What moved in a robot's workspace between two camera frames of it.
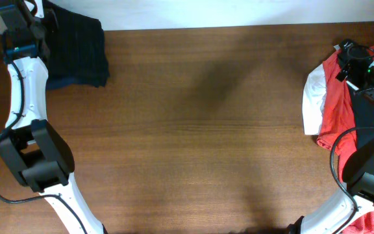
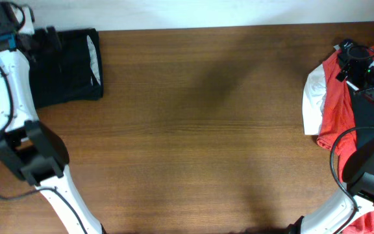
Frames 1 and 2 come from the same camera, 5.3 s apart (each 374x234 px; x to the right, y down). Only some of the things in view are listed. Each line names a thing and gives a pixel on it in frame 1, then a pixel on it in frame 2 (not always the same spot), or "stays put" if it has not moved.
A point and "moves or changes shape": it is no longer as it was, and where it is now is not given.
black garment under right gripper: (368, 114) stays put
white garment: (313, 97) stays put
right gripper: (358, 67) stays put
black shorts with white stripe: (74, 47) moves or changes shape
